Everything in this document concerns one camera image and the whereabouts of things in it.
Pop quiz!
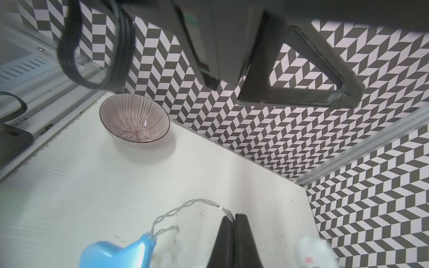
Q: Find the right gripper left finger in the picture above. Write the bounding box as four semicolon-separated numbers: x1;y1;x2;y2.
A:
206;216;234;268

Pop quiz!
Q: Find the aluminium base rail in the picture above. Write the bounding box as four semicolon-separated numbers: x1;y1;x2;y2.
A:
1;15;105;181

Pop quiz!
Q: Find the star cloud string light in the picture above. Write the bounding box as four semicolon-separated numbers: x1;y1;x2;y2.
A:
78;198;341;268

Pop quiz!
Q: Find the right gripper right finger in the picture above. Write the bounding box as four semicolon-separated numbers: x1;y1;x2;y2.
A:
234;214;263;268

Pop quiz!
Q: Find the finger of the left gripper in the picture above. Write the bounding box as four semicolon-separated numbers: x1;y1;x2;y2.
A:
238;15;365;109

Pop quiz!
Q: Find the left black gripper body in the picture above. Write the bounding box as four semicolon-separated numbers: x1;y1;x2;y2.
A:
167;1;429;86

